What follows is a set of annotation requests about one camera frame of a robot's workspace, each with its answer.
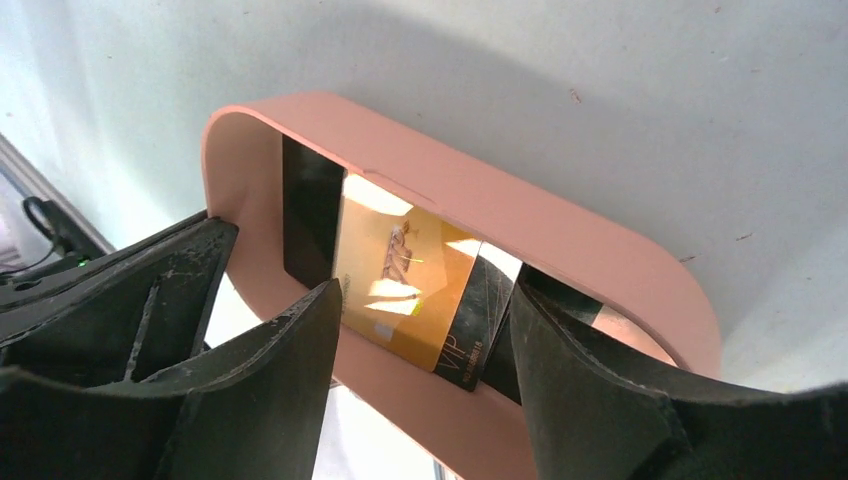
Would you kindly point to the gold VIP card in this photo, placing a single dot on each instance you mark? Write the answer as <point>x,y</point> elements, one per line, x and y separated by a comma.
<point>403,270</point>

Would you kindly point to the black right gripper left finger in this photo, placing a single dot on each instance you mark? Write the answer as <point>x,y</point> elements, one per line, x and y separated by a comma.
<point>251,408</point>

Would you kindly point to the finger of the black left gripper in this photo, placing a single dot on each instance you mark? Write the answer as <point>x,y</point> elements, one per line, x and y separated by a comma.
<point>122,317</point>

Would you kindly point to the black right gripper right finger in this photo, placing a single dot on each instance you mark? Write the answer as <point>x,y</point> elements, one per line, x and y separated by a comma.
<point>596,408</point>

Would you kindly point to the black VIP card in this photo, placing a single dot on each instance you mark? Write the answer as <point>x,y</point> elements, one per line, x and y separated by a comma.
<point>478,347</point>

